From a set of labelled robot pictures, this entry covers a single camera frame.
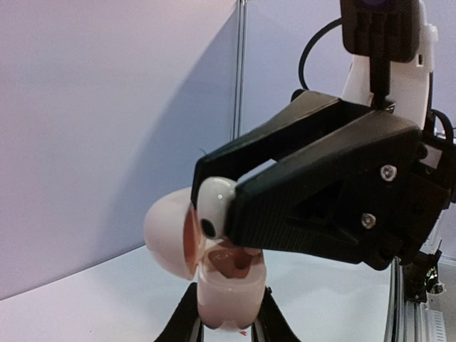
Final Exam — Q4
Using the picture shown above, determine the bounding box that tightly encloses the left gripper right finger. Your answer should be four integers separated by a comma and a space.
252, 286, 300, 342

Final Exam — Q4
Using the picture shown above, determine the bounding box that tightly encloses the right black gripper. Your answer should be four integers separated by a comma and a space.
284, 113, 455, 271

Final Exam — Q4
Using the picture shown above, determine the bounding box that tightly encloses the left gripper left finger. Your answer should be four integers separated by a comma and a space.
155, 282, 203, 342

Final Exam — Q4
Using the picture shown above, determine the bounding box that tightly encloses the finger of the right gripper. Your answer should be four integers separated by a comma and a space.
191, 91, 370, 206
228, 112, 420, 266

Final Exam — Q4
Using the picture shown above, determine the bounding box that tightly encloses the pink earbud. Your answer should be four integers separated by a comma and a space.
196, 177, 237, 252

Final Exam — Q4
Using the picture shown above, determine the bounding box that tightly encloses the pink charging case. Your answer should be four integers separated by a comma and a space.
144, 187, 266, 330

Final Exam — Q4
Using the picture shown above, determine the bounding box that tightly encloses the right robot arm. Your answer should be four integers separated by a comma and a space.
191, 1, 455, 270

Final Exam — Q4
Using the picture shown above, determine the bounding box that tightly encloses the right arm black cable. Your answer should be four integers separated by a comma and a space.
298, 17, 455, 143

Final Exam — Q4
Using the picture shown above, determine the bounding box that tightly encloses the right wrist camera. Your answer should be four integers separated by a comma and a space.
340, 1, 438, 128

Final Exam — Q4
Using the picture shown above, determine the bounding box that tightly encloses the front aluminium rail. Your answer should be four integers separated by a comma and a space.
380, 249, 456, 342

